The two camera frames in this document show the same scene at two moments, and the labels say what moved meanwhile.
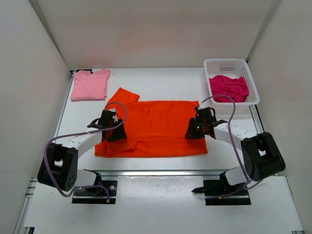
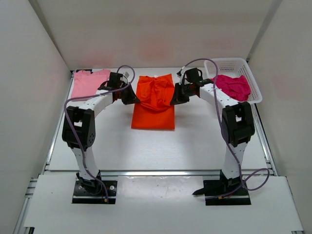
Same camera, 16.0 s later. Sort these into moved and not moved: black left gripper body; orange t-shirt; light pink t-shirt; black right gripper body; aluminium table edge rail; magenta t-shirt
Moved: black left gripper body; black right gripper body; orange t-shirt
Not moved: light pink t-shirt; aluminium table edge rail; magenta t-shirt
